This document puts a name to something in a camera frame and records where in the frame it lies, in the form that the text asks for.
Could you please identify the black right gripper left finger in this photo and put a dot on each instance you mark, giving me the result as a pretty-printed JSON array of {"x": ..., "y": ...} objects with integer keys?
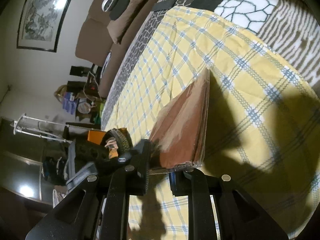
[{"x": 97, "y": 204}]

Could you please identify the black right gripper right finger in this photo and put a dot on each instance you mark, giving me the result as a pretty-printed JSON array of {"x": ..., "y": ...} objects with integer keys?
[{"x": 219, "y": 209}]

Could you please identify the white round device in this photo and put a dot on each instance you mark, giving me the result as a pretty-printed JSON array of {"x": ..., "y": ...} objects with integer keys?
[{"x": 108, "y": 5}]

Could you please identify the orange cardboard box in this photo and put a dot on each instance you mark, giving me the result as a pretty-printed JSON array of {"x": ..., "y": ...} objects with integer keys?
[{"x": 95, "y": 137}]

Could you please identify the yellow plaid cloth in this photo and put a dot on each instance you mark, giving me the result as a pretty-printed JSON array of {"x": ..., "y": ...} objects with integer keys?
[{"x": 263, "y": 118}]

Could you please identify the brown sofa cushion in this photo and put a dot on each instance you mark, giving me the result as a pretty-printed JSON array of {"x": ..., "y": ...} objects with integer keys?
[{"x": 118, "y": 27}]

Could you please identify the brown clear-cased notebook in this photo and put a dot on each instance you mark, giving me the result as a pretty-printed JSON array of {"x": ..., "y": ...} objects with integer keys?
[{"x": 180, "y": 130}]

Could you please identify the black round pad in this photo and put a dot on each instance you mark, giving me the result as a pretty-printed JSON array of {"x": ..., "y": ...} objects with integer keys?
[{"x": 118, "y": 9}]

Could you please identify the white papers on sofa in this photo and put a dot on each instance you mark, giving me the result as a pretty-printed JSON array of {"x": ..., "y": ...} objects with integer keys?
[{"x": 106, "y": 62}]

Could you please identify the framed ink painting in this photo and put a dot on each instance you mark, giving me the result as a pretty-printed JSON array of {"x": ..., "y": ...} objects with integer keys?
[{"x": 40, "y": 24}]

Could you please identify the brown sofa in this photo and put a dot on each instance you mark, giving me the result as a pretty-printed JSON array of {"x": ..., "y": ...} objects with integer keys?
[{"x": 104, "y": 39}]

